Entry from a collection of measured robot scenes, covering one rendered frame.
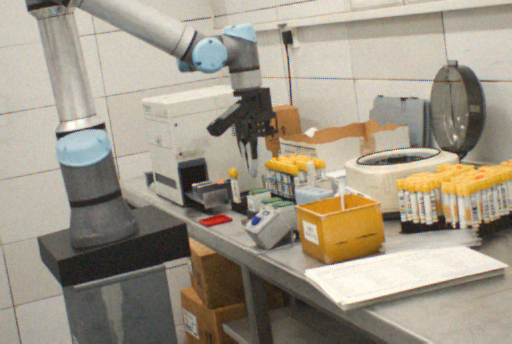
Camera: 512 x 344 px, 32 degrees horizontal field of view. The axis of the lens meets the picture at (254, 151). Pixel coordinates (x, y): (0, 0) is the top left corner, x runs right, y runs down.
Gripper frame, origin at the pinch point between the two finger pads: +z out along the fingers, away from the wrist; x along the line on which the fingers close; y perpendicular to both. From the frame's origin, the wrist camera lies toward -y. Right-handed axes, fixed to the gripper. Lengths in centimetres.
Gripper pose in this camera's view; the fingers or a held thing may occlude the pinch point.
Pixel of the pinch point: (250, 172)
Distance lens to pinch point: 214.7
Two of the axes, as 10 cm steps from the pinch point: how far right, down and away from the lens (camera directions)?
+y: 9.0, -1.8, 4.0
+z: 1.4, 9.8, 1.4
